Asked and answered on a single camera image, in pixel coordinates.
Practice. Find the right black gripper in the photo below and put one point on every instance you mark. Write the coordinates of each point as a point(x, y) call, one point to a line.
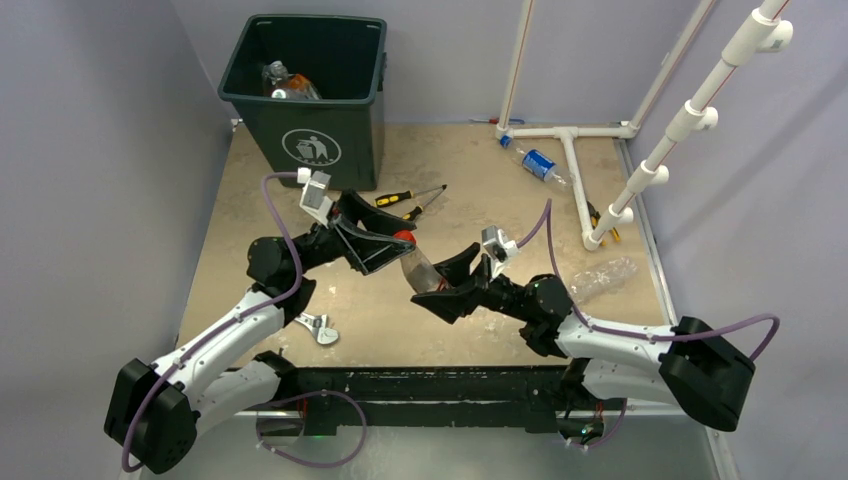
point(452, 304)

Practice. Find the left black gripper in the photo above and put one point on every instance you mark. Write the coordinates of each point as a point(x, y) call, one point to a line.
point(362, 251)

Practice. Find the red white crushed bottle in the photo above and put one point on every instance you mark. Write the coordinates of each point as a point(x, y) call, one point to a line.
point(417, 269)

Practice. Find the crushed clear bottle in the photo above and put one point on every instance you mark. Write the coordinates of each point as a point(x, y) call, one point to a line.
point(601, 278)

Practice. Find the blue label bottle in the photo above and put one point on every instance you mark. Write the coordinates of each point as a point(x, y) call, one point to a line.
point(533, 161)

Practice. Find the large orange bottle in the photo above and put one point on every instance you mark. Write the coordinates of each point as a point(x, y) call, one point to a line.
point(279, 83)

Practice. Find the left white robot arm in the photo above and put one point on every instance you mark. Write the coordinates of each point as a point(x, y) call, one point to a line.
point(157, 410)

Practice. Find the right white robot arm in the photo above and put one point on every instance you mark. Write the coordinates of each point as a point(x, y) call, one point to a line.
point(688, 365)

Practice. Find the dark green trash bin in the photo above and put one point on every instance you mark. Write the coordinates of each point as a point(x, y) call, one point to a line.
point(344, 57)

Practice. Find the red adjustable wrench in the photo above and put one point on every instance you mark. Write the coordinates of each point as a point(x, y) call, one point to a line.
point(318, 326)

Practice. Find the black handled pliers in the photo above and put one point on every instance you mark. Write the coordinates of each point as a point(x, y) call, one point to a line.
point(393, 198)

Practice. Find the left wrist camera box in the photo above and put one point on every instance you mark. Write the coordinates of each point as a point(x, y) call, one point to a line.
point(314, 200)

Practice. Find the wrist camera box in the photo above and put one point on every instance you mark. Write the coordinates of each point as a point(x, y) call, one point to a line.
point(314, 200)
point(499, 247)

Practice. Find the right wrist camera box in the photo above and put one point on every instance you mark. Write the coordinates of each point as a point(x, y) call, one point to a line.
point(499, 247)

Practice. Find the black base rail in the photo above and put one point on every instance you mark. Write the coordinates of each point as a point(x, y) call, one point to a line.
point(535, 399)

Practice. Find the white PVC pipe frame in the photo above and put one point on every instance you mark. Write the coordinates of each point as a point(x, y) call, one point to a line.
point(763, 31)

